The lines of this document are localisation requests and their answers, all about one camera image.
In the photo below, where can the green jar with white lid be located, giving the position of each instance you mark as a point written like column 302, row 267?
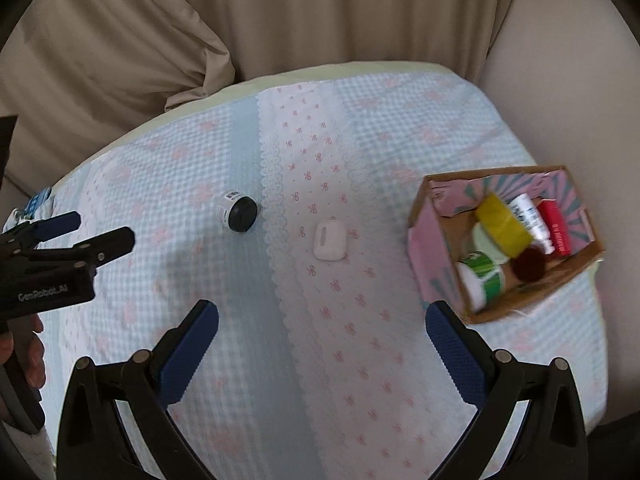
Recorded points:
column 480, row 277

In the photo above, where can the small white case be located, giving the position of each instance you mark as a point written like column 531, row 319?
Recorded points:
column 330, row 240

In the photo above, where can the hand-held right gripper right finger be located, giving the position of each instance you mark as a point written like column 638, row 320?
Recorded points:
column 455, row 352

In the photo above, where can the blue packet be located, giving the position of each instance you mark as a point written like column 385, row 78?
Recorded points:
column 39, row 201

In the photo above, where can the yellow tape roll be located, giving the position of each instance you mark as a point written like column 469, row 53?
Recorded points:
column 502, row 222

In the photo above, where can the beige curtain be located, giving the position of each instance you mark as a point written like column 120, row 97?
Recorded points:
column 100, row 60
column 350, row 10

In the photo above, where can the person's left hand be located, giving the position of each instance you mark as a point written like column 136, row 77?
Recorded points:
column 27, row 355

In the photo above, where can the white bottle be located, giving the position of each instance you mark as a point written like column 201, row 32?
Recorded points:
column 527, row 212

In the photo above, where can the small red jar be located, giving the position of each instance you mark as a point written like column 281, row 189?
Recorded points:
column 529, row 264

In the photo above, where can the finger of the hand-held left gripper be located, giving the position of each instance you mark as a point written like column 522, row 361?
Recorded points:
column 100, row 245
column 57, row 224

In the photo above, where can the small black-lidded jar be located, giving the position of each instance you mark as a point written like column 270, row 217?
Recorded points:
column 240, row 215

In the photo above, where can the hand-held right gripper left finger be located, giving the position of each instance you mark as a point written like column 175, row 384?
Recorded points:
column 192, row 347

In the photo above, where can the cardboard box with pink lining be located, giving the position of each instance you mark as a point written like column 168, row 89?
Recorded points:
column 435, row 255

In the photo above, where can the blue checked bedspread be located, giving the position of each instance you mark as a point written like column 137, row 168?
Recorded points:
column 325, row 350

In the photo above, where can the red box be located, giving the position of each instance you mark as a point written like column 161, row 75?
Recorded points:
column 556, row 227

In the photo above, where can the pale green bed sheet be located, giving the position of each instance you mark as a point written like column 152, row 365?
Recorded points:
column 200, row 104

